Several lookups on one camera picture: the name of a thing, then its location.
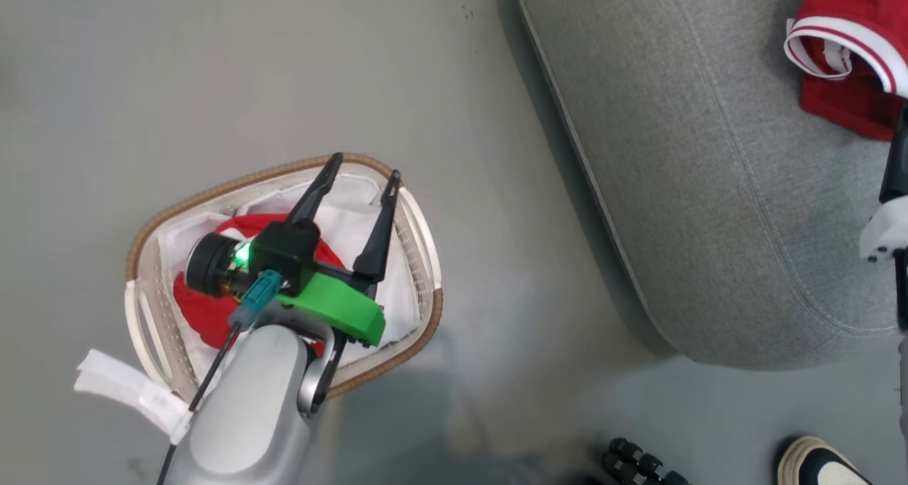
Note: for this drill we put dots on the red garment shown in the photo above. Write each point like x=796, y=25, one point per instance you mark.
x=206, y=315

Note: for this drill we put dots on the grey fabric sofa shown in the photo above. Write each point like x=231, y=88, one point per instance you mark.
x=709, y=173

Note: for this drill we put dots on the white black shoe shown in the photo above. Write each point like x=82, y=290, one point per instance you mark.
x=816, y=465

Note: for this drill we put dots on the red white sports jersey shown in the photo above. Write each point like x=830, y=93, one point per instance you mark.
x=851, y=38

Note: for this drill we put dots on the white laundry basket brown rim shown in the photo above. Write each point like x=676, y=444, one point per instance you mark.
x=418, y=258

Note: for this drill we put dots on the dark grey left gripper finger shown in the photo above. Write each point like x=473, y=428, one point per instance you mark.
x=317, y=191
x=379, y=233

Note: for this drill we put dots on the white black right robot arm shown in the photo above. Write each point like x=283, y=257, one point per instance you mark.
x=887, y=226

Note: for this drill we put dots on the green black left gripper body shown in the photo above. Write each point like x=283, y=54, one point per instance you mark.
x=333, y=308

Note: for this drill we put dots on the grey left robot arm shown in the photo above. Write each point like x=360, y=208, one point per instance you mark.
x=248, y=407

